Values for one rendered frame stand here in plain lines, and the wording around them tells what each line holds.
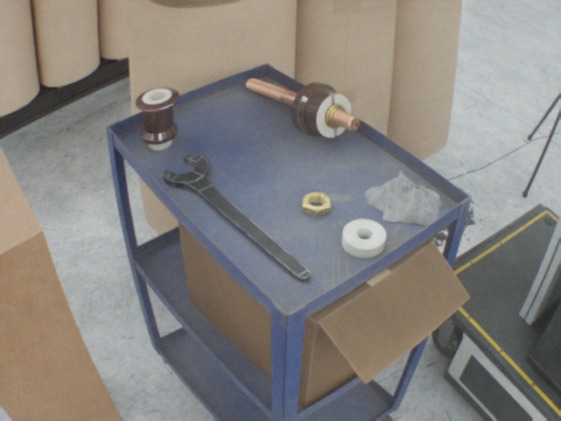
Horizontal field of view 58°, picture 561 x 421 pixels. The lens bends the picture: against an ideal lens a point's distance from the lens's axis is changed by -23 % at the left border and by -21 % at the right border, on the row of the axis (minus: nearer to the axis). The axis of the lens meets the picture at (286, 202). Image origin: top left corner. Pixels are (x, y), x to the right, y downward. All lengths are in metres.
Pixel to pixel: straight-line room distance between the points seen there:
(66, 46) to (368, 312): 2.39
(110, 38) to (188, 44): 1.83
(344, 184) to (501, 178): 1.76
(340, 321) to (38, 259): 0.55
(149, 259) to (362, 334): 0.70
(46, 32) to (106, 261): 1.36
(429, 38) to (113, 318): 1.49
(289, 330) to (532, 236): 1.29
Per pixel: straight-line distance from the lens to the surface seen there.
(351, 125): 1.16
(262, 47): 1.55
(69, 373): 1.33
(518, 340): 1.69
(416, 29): 2.10
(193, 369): 1.76
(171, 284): 1.46
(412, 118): 2.27
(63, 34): 3.04
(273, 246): 0.99
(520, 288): 1.83
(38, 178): 2.84
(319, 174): 1.15
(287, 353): 0.94
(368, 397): 1.71
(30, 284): 1.10
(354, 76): 1.86
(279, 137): 1.25
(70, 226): 2.48
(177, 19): 1.46
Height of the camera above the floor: 1.57
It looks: 40 degrees down
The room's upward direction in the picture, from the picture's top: 2 degrees clockwise
